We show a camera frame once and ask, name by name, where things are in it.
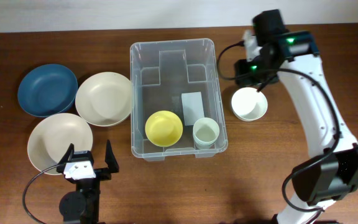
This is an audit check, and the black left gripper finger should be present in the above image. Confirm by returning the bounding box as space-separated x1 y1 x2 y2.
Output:
104 140 119 173
59 143 75 164

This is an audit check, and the beige bowl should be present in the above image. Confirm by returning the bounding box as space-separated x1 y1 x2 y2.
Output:
27 113 93 171
75 72 132 127

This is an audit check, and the white small bowl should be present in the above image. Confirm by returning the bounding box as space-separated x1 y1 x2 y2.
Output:
231 87 268 121

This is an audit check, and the yellow small bowl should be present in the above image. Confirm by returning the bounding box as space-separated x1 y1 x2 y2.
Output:
145 110 183 147

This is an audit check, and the dark blue bowl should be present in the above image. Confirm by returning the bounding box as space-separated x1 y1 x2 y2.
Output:
17 63 78 118

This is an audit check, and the grey cup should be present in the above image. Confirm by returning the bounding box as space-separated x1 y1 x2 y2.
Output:
195 144 214 149

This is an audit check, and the cream cup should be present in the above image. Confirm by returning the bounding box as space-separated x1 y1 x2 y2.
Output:
193 118 220 141

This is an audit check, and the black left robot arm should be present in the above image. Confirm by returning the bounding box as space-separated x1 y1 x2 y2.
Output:
57 141 119 223

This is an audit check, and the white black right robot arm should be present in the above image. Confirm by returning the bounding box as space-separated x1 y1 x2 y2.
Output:
244 9 358 223

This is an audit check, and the white label in bin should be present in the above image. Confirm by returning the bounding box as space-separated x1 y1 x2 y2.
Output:
181 92 204 126

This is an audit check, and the clear plastic storage bin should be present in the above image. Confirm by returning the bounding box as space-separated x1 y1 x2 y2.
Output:
130 38 228 162

